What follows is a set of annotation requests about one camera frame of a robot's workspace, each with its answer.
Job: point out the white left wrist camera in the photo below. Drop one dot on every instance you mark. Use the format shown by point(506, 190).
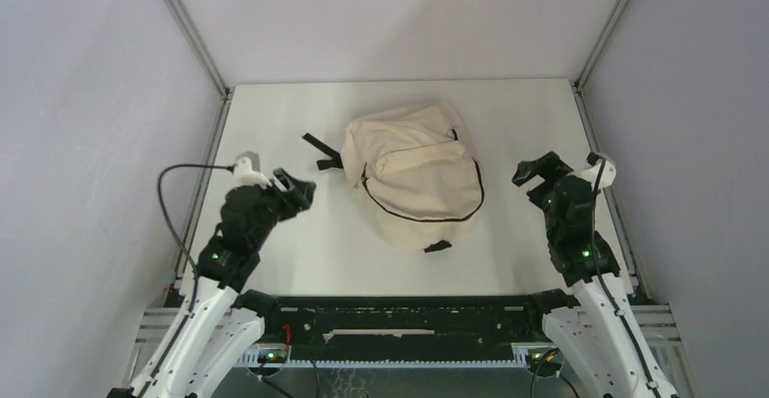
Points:
point(246, 171)

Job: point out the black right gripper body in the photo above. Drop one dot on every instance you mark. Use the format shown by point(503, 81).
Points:
point(550, 230)

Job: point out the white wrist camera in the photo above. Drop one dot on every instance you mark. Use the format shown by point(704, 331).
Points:
point(246, 171)
point(600, 172)

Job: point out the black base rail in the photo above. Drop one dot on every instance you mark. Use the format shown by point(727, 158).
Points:
point(404, 329)

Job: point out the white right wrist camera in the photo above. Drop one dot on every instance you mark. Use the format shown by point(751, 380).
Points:
point(600, 172)

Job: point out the aluminium frame right post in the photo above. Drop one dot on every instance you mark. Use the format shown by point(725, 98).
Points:
point(608, 29)

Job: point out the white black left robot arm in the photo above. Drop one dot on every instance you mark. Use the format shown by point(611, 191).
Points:
point(220, 319)

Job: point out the aluminium frame left post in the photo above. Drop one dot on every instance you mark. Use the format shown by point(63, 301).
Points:
point(191, 33)

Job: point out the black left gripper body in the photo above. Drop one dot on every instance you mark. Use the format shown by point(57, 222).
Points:
point(263, 229)

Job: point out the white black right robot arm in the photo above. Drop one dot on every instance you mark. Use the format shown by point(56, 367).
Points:
point(594, 327)

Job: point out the aluminium frame post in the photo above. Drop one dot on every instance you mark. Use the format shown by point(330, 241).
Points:
point(608, 29)
point(191, 33)

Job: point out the cream canvas student bag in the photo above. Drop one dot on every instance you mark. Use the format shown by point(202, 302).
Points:
point(415, 172)

